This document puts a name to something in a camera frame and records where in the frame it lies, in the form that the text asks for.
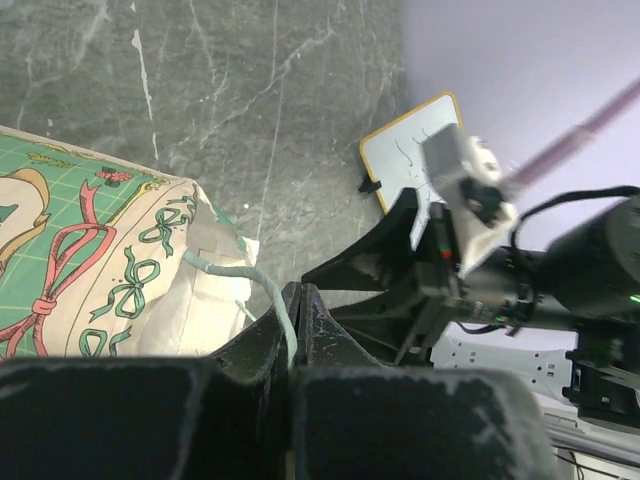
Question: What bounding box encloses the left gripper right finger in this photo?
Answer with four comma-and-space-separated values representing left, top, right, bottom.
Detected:
292, 284, 560, 479

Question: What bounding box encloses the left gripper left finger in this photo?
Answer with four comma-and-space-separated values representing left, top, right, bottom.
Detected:
1, 311, 288, 479

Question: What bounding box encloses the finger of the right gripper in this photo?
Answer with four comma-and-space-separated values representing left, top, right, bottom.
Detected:
301, 188, 419, 291
330, 287, 425, 365

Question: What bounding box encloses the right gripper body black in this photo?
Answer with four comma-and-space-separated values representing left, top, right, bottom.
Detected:
394, 199, 516, 366

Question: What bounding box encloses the green patterned paper bag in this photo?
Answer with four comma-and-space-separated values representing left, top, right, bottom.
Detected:
0, 125, 300, 375

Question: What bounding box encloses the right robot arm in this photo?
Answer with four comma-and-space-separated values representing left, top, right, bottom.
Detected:
303, 186, 639, 433

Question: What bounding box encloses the small whiteboard yellow frame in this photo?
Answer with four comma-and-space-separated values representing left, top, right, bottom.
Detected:
358, 91, 466, 216

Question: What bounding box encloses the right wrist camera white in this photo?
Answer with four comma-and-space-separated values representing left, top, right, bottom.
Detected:
421, 123, 518, 278

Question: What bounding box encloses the aluminium rail frame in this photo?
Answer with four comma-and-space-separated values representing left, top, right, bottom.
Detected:
542, 407, 639, 479

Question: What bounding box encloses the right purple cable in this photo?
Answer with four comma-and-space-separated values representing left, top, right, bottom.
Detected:
504, 74, 640, 186

